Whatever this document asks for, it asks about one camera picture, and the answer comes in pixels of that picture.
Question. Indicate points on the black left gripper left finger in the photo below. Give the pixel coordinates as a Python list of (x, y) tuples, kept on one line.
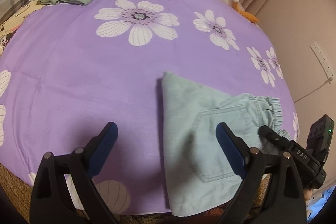
[(51, 201)]

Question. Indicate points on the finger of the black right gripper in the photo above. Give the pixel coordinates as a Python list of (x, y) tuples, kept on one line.
[(274, 143)]

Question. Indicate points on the light blue denim pants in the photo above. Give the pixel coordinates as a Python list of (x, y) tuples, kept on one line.
[(198, 174)]

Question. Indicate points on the white power strip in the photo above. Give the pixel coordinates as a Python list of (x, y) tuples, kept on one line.
[(323, 60)]

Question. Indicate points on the purple floral bedsheet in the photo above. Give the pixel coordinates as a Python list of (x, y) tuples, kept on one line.
[(70, 69)]

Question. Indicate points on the cartoon print yellow cloth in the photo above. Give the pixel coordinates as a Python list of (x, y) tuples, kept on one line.
[(9, 27)]

